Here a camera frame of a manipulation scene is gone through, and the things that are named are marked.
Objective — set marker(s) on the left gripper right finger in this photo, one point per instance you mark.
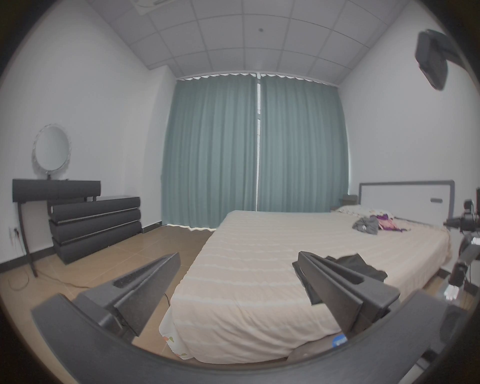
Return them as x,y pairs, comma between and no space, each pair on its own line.
348,300

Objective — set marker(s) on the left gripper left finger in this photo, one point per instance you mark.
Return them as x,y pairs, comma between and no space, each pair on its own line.
131,296

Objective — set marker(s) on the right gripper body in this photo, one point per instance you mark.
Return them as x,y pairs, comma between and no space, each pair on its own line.
470,223

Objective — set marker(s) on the black T-shirt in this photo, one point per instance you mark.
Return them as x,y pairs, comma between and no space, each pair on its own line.
360,264

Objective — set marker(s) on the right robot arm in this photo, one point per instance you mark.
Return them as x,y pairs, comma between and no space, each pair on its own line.
468,251

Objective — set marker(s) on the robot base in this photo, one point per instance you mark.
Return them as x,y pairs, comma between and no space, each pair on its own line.
339,340

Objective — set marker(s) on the pile of clothes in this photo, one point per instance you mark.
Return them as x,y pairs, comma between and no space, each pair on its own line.
388,224

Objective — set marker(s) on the bed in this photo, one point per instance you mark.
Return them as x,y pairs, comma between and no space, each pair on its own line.
262,262

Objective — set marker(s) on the white printed pillow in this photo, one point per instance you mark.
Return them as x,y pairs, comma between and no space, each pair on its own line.
356,210

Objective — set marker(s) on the grey bedside table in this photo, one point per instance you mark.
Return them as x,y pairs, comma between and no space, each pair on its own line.
347,200

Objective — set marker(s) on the black dressing table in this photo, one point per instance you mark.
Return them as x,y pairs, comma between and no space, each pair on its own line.
56,189

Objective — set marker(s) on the round white-framed mirror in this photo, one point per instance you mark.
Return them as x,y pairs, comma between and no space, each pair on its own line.
51,148

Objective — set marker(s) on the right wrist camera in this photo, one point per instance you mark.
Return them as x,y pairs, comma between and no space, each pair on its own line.
468,207

